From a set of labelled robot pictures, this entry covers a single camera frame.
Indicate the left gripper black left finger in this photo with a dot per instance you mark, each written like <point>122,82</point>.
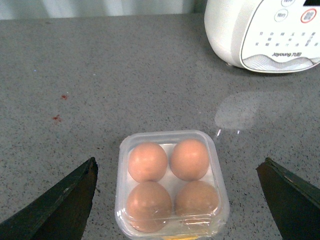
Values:
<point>61,213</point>

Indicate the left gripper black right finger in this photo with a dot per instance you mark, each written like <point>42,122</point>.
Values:
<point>293,202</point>

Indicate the brown egg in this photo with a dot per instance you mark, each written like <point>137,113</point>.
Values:
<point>149,207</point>
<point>196,198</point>
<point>189,160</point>
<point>148,161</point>

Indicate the clear plastic egg box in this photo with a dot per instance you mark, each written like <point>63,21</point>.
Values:
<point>201,225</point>

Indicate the yellow rubber band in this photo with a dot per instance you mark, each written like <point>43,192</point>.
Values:
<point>181,237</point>

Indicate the white soy milk maker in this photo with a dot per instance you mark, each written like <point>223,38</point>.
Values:
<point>265,36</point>

